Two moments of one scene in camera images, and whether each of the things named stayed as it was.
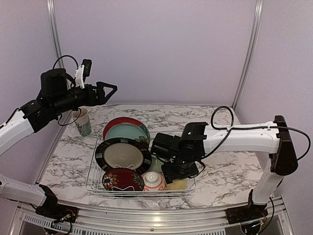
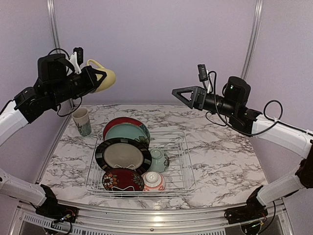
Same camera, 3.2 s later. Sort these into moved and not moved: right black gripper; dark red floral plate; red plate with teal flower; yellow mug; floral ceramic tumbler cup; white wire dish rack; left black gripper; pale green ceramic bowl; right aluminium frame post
Moved: yellow mug; right black gripper; left black gripper
Not moved: floral ceramic tumbler cup; white wire dish rack; red plate with teal flower; dark red floral plate; pale green ceramic bowl; right aluminium frame post
